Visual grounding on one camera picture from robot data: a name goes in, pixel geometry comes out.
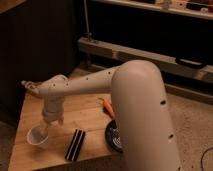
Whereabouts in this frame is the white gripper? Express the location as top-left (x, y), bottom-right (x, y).
top-left (40, 97), bottom-right (64, 136)

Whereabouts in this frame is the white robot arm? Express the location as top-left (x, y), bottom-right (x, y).
top-left (38, 60), bottom-right (183, 171)

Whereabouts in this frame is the black white striped block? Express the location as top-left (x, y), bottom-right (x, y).
top-left (65, 129), bottom-right (85, 161)

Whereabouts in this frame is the wooden table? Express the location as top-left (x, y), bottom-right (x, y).
top-left (8, 94), bottom-right (118, 171)

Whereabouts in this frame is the clear plastic bottle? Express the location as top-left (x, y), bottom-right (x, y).
top-left (21, 80), bottom-right (41, 98)

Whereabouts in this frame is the black frying pan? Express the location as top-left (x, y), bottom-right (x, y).
top-left (105, 120), bottom-right (123, 153)

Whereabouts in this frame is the metal pole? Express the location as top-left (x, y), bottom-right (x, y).
top-left (83, 0), bottom-right (92, 41)

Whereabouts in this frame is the grey metal beam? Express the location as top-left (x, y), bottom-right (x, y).
top-left (78, 37), bottom-right (213, 84)

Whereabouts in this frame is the wooden shelf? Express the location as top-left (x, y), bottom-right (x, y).
top-left (93, 0), bottom-right (213, 20)

